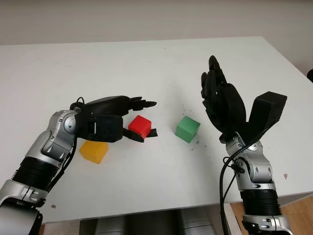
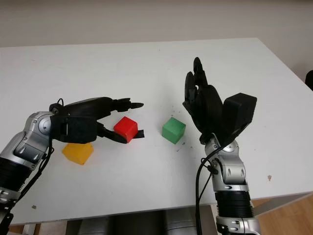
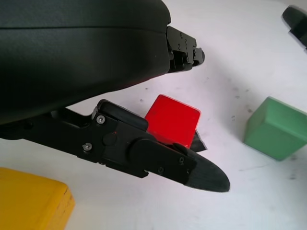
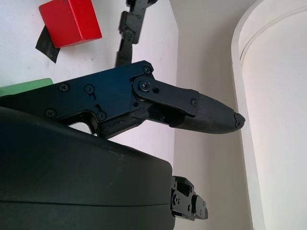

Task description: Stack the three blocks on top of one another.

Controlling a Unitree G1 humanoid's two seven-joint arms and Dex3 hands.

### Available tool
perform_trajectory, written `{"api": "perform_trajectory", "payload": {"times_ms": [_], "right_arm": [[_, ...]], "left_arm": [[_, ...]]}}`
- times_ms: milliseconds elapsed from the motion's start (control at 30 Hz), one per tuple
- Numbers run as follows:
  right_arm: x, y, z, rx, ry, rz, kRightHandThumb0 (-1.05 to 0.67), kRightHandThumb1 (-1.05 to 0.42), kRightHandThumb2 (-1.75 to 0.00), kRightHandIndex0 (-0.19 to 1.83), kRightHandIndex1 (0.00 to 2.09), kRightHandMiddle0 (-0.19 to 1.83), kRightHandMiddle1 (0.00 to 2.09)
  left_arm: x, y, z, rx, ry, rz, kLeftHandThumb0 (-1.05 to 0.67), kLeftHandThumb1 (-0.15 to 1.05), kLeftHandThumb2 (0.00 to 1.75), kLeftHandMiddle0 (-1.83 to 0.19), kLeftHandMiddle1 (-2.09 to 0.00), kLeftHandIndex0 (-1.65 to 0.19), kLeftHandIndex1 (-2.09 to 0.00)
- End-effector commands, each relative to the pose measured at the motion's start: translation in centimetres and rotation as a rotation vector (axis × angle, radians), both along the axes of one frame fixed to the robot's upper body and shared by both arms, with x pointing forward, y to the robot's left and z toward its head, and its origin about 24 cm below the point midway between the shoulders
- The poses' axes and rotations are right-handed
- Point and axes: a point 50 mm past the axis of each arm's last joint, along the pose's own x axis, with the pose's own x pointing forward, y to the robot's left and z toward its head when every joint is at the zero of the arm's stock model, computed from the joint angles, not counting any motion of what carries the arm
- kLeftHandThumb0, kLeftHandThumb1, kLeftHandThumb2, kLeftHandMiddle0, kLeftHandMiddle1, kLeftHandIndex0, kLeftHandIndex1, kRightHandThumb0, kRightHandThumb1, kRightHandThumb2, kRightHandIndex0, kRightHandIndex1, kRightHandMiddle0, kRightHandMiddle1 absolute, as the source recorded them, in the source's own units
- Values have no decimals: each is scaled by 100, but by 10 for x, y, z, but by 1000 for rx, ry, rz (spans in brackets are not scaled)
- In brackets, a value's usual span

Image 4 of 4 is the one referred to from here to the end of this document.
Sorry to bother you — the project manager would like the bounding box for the white round container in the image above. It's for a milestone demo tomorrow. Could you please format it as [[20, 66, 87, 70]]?
[[231, 0, 307, 230]]

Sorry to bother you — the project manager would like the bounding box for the black tape patch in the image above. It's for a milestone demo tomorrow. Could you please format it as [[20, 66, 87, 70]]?
[[35, 25, 60, 64]]

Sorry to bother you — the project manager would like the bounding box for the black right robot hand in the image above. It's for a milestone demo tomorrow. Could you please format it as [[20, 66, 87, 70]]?
[[0, 60, 246, 230]]

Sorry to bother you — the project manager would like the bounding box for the green wooden block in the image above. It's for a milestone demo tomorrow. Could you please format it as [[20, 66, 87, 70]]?
[[0, 78, 53, 98]]

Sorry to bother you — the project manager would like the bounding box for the red wooden block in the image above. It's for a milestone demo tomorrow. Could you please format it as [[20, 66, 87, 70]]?
[[39, 0, 103, 48]]

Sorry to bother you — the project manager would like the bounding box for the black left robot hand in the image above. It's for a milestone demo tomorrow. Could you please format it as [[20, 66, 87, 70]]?
[[114, 0, 159, 68]]

